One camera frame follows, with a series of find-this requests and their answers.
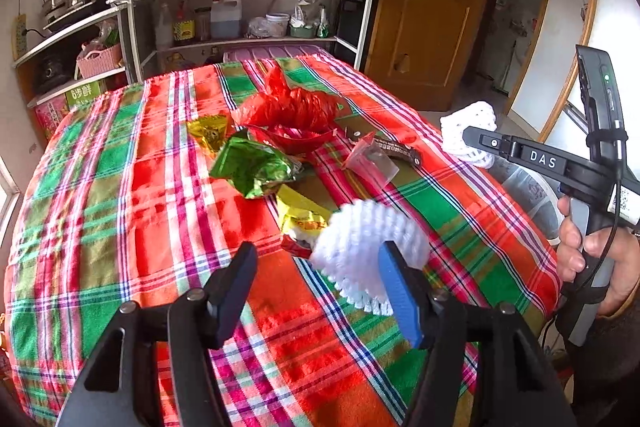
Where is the dark chocolate bar wrapper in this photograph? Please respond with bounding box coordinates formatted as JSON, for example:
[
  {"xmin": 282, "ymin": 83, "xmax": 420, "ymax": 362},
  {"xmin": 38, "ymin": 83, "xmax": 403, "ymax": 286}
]
[{"xmin": 345, "ymin": 128, "xmax": 422, "ymax": 167}]

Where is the white foam fruit net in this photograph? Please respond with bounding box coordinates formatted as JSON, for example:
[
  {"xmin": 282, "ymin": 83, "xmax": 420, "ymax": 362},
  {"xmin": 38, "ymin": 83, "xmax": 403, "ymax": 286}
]
[{"xmin": 309, "ymin": 199, "xmax": 432, "ymax": 317}]

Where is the red snack wrapper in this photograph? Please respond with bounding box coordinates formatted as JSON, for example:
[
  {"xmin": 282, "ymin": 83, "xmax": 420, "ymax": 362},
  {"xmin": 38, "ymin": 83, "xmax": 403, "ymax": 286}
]
[{"xmin": 247, "ymin": 126, "xmax": 335, "ymax": 156}]

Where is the red plastic bag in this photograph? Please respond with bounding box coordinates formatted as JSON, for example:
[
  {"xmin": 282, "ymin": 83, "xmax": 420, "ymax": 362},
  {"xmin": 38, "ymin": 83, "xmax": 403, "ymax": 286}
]
[{"xmin": 231, "ymin": 65, "xmax": 345, "ymax": 133}]

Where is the white trash bin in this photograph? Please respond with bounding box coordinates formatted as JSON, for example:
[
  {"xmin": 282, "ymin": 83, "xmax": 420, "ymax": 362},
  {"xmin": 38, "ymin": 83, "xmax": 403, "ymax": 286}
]
[{"xmin": 488, "ymin": 157, "xmax": 563, "ymax": 246}]

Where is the metal kitchen shelf rack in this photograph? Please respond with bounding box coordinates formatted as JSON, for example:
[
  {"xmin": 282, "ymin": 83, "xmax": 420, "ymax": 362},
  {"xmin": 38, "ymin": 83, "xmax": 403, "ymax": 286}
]
[{"xmin": 11, "ymin": 0, "xmax": 392, "ymax": 108}]

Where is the person's right hand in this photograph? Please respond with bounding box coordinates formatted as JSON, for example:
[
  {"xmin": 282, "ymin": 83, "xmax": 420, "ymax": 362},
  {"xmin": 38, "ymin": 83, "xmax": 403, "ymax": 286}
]
[{"xmin": 556, "ymin": 196, "xmax": 639, "ymax": 317}]

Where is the clear plastic wrapper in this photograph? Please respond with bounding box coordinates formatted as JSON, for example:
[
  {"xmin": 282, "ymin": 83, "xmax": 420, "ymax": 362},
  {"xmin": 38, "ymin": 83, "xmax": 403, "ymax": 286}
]
[{"xmin": 343, "ymin": 132, "xmax": 399, "ymax": 188}]

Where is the plaid tablecloth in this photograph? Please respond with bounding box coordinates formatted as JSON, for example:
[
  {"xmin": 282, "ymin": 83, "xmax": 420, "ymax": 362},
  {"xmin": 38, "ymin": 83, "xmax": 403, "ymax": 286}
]
[{"xmin": 4, "ymin": 55, "xmax": 560, "ymax": 426}]

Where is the yellow red snack packet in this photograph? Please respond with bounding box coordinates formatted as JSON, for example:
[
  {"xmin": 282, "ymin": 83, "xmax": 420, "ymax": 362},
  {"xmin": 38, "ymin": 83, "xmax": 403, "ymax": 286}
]
[{"xmin": 276, "ymin": 185, "xmax": 332, "ymax": 259}]

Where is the green foil snack wrapper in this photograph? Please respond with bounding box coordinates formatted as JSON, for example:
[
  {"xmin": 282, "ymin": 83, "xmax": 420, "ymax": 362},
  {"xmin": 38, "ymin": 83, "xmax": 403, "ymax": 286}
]
[{"xmin": 209, "ymin": 130, "xmax": 303, "ymax": 199}]

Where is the yellow foil wrapper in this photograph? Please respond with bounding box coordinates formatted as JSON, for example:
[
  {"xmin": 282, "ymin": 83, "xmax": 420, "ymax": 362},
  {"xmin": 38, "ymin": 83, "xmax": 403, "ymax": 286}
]
[{"xmin": 186, "ymin": 114, "xmax": 229, "ymax": 155}]

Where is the pink lidded storage box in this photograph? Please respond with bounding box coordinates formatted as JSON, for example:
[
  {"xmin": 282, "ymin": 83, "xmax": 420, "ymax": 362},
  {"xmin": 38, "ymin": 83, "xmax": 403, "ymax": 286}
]
[{"xmin": 222, "ymin": 44, "xmax": 329, "ymax": 63}]

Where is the green carton box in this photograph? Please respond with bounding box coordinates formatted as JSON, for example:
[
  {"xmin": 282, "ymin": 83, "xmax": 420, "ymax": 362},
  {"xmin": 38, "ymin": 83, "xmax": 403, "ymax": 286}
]
[{"xmin": 65, "ymin": 79, "xmax": 106, "ymax": 109}]

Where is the white oil jug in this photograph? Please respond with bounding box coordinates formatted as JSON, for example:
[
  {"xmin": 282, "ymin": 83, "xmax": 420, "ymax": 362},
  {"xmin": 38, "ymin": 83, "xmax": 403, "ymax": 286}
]
[{"xmin": 209, "ymin": 0, "xmax": 242, "ymax": 40}]

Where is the pink plastic basket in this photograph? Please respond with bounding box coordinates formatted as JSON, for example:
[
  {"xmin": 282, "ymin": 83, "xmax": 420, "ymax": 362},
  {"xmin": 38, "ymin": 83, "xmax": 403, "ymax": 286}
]
[{"xmin": 76, "ymin": 43, "xmax": 122, "ymax": 78}]

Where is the soy sauce bottle yellow label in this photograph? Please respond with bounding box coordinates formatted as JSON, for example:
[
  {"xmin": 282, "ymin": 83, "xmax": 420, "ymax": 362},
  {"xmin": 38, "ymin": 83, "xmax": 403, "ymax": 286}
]
[{"xmin": 172, "ymin": 0, "xmax": 195, "ymax": 46}]

